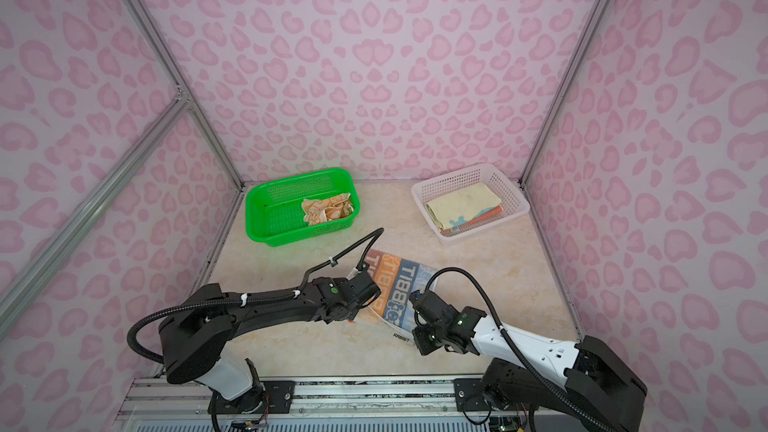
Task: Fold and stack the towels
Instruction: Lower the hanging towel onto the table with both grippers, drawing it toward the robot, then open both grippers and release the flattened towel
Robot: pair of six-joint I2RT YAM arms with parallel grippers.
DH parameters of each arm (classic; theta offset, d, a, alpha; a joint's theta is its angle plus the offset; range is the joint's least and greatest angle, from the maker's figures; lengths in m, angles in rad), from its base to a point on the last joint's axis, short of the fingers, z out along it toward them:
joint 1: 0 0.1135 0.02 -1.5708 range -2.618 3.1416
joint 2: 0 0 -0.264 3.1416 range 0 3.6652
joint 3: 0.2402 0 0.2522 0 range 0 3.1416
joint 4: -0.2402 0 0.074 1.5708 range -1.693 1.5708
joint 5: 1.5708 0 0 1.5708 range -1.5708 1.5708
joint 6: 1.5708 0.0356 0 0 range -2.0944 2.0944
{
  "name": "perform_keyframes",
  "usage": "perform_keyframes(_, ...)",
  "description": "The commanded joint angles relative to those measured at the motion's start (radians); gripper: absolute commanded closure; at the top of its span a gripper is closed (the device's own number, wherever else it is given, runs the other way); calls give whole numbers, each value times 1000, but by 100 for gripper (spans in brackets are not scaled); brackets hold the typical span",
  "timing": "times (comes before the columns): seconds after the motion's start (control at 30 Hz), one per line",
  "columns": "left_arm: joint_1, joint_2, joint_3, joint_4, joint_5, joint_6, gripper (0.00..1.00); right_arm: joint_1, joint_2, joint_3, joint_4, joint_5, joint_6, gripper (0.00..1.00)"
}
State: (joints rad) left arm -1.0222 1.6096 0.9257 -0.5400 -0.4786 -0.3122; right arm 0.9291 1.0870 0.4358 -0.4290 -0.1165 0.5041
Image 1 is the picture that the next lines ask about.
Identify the orange blue lettered towel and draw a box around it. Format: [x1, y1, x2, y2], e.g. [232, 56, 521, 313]
[365, 249, 438, 345]

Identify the peach patterned towel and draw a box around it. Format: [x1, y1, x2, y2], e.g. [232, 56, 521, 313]
[301, 193, 355, 226]

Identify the pale yellow teal towel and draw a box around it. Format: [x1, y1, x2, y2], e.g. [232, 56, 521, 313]
[425, 183, 503, 231]

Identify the red brown bear towel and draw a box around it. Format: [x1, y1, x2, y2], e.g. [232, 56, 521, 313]
[441, 205, 503, 236]

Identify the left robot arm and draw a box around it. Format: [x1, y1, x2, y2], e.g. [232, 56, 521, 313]
[159, 272, 381, 403]

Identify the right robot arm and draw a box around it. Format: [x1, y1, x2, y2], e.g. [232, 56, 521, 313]
[409, 291, 647, 431]

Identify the green plastic basket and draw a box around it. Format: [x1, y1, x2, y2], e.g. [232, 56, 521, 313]
[245, 168, 360, 247]

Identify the white plastic basket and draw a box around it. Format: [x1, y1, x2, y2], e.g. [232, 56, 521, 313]
[411, 163, 530, 244]

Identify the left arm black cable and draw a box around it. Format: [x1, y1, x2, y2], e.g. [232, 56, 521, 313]
[125, 227, 385, 364]

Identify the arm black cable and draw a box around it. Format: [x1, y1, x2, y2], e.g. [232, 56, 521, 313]
[419, 266, 619, 432]
[125, 227, 385, 364]

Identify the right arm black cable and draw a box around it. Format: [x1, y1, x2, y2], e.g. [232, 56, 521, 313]
[419, 266, 619, 432]

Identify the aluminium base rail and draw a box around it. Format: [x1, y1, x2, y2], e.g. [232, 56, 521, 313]
[113, 374, 637, 432]

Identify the aluminium diagonal frame bar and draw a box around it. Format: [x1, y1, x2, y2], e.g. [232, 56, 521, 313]
[1, 94, 189, 337]

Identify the aluminium frame post left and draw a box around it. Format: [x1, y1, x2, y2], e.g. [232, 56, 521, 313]
[122, 0, 245, 191]

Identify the aluminium frame post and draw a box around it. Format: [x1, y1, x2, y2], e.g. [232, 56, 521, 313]
[122, 0, 245, 191]
[519, 0, 614, 191]

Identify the aluminium frame post right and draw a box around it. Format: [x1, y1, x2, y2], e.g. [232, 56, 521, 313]
[519, 0, 614, 191]

